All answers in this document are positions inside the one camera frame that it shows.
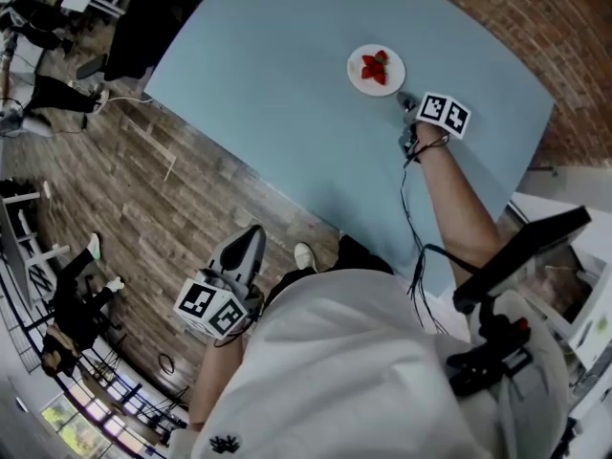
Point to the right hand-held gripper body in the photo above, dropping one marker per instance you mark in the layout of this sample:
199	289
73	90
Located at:
442	113

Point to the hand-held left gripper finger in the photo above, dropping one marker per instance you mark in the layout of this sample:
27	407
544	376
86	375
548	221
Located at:
225	249
260	251

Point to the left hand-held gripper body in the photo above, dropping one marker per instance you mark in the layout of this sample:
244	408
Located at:
210	306

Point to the red strawberry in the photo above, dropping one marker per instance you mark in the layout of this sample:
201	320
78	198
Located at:
379	79
368	60
367	72
381	57
379	69

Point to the white round plate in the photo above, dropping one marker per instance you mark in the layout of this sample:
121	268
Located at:
356	81

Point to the person's left forearm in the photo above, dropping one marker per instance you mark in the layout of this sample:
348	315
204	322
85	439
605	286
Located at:
215	380

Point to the person's right forearm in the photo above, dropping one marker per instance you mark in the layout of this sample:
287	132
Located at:
454	199

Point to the person's white left shoe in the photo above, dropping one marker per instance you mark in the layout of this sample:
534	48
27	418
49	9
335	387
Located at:
305	256

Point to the person's black trousers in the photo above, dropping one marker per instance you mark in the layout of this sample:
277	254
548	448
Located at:
354	256

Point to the person's white shirt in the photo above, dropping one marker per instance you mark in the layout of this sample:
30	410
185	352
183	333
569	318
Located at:
344	376

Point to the white shelf rack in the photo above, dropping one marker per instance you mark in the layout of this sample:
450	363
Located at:
14	251

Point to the black office chair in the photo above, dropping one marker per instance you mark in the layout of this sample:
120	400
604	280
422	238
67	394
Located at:
138	27

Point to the black harness clamp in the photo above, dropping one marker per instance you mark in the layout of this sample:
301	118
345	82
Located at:
492	352

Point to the green ball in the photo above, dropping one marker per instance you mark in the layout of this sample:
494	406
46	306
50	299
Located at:
601	324

